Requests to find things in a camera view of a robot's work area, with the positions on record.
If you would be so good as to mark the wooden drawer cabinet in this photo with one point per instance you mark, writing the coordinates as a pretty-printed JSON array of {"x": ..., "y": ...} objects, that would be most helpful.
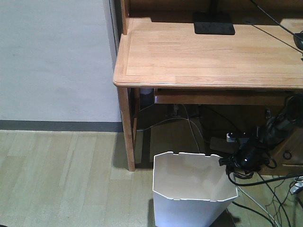
[{"x": 288, "y": 155}]

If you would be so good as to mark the white power strip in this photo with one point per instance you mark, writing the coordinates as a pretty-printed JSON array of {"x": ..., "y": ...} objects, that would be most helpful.
[{"x": 222, "y": 145}]

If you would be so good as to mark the black monitor stand base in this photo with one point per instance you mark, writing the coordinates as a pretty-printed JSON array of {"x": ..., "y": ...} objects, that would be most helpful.
[{"x": 213, "y": 22}]

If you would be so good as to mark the wooden desk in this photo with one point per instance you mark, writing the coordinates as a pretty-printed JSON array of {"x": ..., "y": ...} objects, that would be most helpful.
[{"x": 159, "y": 49}]

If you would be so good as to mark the white plastic trash bin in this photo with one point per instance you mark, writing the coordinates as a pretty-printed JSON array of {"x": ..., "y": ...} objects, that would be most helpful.
[{"x": 189, "y": 190}]

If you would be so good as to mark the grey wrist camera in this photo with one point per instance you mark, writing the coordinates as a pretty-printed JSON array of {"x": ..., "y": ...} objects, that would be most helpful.
[{"x": 240, "y": 137}]

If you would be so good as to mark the black device on desk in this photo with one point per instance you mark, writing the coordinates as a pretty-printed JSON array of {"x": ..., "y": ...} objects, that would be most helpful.
[{"x": 298, "y": 40}]

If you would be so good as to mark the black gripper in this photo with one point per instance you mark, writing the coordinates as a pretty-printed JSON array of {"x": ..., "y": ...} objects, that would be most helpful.
[{"x": 250, "y": 156}]

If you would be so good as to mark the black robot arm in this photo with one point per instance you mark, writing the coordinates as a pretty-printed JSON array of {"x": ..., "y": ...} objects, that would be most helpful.
[{"x": 277, "y": 129}]

